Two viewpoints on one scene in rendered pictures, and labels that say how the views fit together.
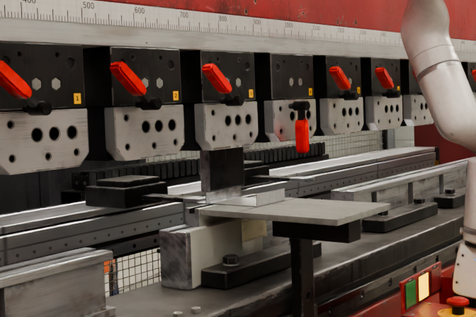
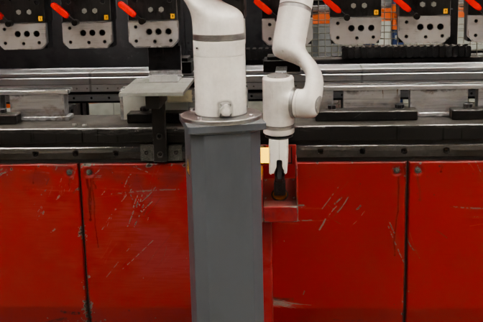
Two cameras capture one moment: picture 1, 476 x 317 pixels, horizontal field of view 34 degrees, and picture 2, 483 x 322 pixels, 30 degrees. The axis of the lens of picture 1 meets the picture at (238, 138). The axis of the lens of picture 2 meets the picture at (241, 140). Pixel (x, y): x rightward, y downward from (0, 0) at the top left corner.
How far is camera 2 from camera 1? 2.41 m
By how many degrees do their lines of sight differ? 57
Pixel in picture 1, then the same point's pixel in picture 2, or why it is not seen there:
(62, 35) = not seen: outside the picture
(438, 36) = not seen: outside the picture
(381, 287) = not seen: hidden behind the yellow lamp
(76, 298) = (46, 108)
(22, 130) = (10, 31)
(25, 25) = not seen: outside the picture
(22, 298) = (18, 101)
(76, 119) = (38, 27)
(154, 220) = not seen: hidden behind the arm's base
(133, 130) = (74, 34)
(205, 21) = not seen: outside the picture
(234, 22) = not seen: outside the picture
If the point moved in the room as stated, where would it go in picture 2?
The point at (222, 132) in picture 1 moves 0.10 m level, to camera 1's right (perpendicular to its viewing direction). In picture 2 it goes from (143, 38) to (159, 40)
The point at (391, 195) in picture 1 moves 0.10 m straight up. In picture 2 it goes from (368, 97) to (369, 64)
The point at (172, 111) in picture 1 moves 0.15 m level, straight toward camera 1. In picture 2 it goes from (102, 25) to (56, 29)
